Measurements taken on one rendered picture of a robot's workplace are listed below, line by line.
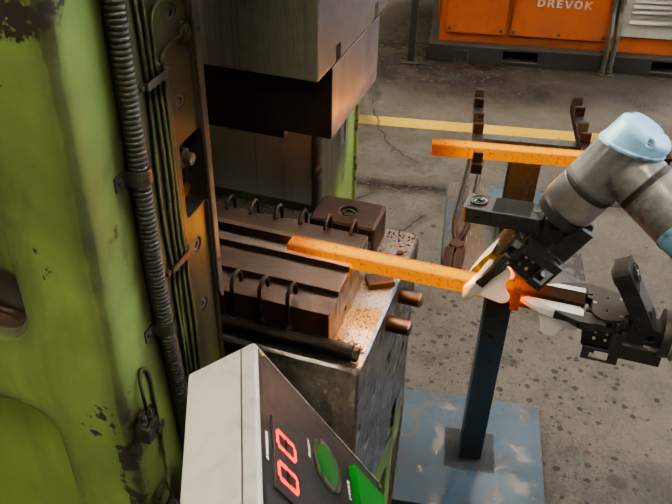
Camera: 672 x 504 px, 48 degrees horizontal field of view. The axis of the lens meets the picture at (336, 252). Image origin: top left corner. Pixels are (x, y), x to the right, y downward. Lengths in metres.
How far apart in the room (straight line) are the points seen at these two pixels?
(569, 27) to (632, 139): 3.70
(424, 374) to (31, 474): 1.44
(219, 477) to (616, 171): 0.61
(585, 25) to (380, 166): 1.72
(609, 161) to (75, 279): 0.64
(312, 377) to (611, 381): 1.53
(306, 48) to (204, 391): 0.38
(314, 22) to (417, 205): 2.40
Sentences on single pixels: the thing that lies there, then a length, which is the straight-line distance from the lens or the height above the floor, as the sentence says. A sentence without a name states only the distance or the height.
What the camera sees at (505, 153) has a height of 1.03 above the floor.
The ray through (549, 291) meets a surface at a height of 1.02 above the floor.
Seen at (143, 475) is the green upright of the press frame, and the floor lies 0.92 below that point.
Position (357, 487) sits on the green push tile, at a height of 1.04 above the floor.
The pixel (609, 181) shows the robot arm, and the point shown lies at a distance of 1.00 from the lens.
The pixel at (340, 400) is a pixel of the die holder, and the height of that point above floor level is 0.85.
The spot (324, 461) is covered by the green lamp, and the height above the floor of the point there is 1.10.
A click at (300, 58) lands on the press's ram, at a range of 0.86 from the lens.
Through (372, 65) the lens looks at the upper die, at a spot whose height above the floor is 1.30.
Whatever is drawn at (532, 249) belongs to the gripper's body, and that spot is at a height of 1.11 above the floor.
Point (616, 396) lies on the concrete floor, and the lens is 2.51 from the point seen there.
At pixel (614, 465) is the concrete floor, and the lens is 2.32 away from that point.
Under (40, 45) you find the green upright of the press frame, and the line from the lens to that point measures 0.68.
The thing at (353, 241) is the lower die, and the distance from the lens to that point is 1.24.
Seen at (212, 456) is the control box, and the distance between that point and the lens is 0.69.
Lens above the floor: 1.71
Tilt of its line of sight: 36 degrees down
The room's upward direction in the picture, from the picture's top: 1 degrees clockwise
